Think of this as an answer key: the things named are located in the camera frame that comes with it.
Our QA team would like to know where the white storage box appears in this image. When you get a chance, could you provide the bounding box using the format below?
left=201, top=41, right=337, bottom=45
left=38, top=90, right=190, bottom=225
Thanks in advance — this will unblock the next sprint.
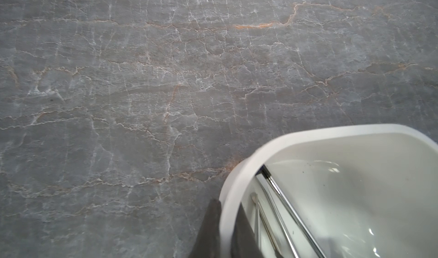
left=219, top=124, right=438, bottom=258

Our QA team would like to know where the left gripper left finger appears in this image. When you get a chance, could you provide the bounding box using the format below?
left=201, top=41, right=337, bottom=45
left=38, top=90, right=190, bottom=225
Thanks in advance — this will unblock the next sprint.
left=188, top=199, right=222, bottom=258

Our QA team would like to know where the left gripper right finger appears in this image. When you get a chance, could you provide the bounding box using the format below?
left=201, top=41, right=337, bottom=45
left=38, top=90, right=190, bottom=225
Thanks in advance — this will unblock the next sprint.
left=230, top=205, right=263, bottom=258

